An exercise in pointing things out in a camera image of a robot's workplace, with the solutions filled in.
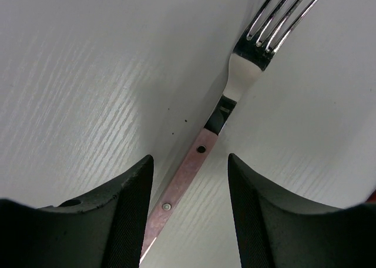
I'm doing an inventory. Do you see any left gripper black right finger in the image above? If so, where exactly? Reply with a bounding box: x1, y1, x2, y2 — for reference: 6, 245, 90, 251
227, 154, 375, 267

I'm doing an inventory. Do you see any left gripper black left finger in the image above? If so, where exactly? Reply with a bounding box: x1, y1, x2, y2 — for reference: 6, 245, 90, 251
1, 155, 154, 267

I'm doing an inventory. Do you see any fork with pink handle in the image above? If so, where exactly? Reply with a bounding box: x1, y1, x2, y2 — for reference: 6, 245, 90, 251
140, 0, 319, 259

